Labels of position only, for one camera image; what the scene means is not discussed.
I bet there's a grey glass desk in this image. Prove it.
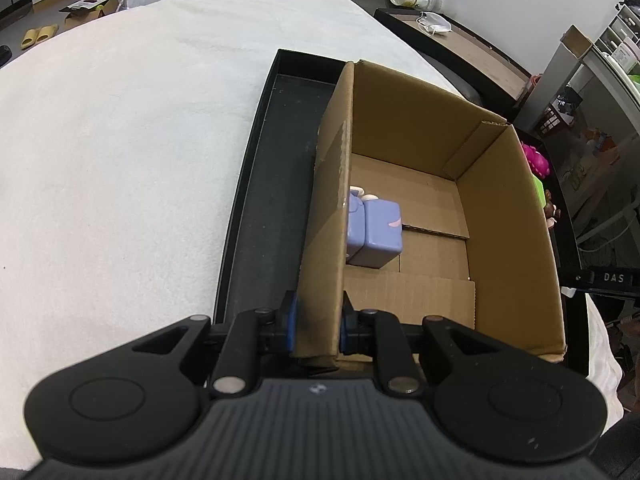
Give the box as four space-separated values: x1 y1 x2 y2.
512 0 640 261

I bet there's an open cardboard box with papers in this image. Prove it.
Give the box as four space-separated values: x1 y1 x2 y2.
59 0 121 29

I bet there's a brown-haired toy figure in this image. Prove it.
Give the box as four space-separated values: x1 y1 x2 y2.
544 189 562 229

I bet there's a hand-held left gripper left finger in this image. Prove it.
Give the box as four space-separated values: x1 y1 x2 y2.
119 292 301 396

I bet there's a white cable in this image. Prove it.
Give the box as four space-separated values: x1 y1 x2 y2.
577 222 637 256

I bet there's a purple cube toy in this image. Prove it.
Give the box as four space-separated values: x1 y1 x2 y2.
346 186 404 270

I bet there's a dark side table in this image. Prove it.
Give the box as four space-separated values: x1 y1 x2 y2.
374 7 534 109

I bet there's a pink toy figure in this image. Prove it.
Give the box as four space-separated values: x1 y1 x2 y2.
520 141 552 179

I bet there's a white face mask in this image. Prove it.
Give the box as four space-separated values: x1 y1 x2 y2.
416 11 455 37

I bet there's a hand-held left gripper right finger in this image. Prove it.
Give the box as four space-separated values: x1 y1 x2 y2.
339 292 507 396

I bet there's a brown cardboard box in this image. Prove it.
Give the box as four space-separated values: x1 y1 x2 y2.
292 59 568 373

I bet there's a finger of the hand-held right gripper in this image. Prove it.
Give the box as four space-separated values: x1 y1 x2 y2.
559 269 594 295

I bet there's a black tray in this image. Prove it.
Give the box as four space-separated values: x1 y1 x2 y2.
212 49 591 377

